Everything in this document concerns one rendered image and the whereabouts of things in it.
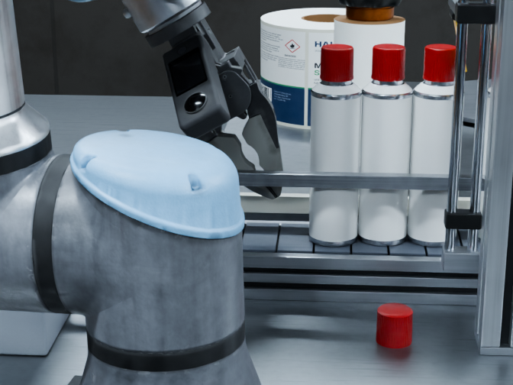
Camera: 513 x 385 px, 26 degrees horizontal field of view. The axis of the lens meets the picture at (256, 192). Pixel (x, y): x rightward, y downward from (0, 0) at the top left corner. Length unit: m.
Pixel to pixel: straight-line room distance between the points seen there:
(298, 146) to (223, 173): 0.77
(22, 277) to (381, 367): 0.38
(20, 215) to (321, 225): 0.45
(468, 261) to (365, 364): 0.16
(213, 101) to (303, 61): 0.55
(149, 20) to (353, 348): 0.38
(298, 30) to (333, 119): 0.48
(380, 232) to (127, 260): 0.46
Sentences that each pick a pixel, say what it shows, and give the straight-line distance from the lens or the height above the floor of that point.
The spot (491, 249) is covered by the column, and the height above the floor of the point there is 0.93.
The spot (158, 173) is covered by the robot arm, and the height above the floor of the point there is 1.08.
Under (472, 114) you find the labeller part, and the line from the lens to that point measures 1.67.
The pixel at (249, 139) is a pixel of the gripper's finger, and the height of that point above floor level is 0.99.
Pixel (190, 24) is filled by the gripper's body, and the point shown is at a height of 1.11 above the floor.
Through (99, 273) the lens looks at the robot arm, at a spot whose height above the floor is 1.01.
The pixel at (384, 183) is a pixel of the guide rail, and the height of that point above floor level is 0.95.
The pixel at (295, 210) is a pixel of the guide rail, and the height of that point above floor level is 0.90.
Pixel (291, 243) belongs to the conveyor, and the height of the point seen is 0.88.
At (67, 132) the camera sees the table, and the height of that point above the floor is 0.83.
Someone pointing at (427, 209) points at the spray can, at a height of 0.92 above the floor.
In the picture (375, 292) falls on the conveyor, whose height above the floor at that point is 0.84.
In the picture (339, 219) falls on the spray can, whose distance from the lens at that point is 1.15.
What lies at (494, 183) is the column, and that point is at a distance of 1.00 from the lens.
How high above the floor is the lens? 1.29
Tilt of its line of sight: 18 degrees down
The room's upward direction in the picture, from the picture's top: straight up
